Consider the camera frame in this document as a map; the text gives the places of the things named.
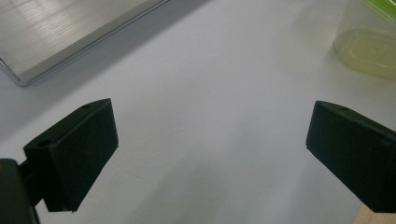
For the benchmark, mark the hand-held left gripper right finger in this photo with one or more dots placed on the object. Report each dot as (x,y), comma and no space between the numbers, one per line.
(355,155)

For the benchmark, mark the translucent yellowish plastic container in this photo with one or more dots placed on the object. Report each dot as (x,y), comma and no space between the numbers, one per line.
(367,49)

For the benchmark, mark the bright green plastic piece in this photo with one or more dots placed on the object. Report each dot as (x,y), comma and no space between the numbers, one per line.
(384,7)

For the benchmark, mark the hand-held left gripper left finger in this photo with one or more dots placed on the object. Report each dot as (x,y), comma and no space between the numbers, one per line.
(77,155)

